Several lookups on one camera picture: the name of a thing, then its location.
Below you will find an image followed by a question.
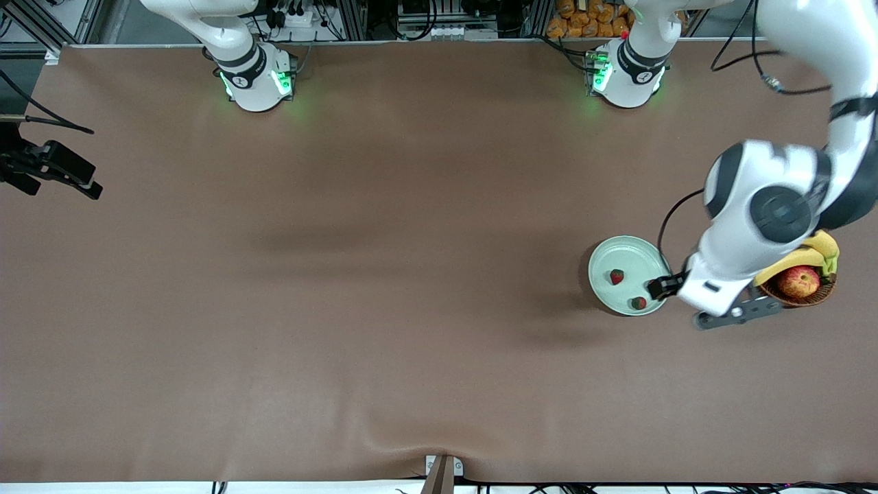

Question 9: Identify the aluminium frame post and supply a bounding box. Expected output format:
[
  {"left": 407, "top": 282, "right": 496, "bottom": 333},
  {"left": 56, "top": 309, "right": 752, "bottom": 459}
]
[
  {"left": 341, "top": 0, "right": 369, "bottom": 40},
  {"left": 523, "top": 0, "right": 553, "bottom": 38}
]

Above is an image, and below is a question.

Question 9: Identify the grey table edge rail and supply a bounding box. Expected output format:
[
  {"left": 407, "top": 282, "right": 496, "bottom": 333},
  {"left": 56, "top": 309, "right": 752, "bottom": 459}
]
[{"left": 60, "top": 38, "right": 762, "bottom": 49}]

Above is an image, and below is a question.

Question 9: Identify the white power strip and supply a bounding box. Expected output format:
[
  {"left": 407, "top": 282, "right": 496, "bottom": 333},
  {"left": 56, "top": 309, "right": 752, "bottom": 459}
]
[{"left": 271, "top": 8, "right": 318, "bottom": 30}]

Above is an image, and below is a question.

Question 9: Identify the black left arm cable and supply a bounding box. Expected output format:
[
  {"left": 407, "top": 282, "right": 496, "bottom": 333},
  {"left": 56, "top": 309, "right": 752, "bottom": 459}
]
[{"left": 657, "top": 0, "right": 834, "bottom": 275}]

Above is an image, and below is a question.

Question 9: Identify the brown table cover sheet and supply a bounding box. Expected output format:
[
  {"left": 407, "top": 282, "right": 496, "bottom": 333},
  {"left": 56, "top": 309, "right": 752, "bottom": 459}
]
[{"left": 0, "top": 41, "right": 878, "bottom": 484}]

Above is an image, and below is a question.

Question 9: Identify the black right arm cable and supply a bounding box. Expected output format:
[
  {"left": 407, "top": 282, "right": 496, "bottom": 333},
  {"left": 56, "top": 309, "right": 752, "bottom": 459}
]
[{"left": 0, "top": 65, "right": 97, "bottom": 134}]

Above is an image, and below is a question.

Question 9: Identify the brown wicker basket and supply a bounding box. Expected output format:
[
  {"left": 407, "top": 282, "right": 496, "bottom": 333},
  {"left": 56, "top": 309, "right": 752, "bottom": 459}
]
[{"left": 758, "top": 271, "right": 838, "bottom": 307}]

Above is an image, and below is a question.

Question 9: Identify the red yellow apple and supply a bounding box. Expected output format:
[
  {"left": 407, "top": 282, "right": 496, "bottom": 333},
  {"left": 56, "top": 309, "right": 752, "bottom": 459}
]
[{"left": 777, "top": 266, "right": 821, "bottom": 299}]

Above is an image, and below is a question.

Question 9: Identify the yellow banana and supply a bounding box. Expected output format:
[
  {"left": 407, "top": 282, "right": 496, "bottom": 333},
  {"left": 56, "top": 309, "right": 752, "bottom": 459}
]
[
  {"left": 804, "top": 230, "right": 840, "bottom": 260},
  {"left": 755, "top": 248, "right": 827, "bottom": 287}
]

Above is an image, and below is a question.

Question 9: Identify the pale green round plate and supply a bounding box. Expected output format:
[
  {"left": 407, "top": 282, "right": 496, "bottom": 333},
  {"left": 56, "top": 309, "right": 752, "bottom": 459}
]
[{"left": 588, "top": 235, "right": 673, "bottom": 317}]

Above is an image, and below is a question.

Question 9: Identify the bag of orange bread rolls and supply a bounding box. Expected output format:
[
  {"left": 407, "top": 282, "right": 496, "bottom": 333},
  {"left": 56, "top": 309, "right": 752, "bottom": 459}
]
[{"left": 547, "top": 0, "right": 635, "bottom": 39}]

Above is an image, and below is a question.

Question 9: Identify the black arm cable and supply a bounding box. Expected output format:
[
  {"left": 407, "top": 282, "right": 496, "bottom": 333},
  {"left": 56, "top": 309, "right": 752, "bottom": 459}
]
[
  {"left": 0, "top": 65, "right": 97, "bottom": 134},
  {"left": 657, "top": 0, "right": 834, "bottom": 275}
]

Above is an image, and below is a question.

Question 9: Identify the grey metal clamp bracket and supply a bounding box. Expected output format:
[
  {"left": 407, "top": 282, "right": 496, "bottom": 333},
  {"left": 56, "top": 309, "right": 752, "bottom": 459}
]
[{"left": 424, "top": 454, "right": 465, "bottom": 494}]

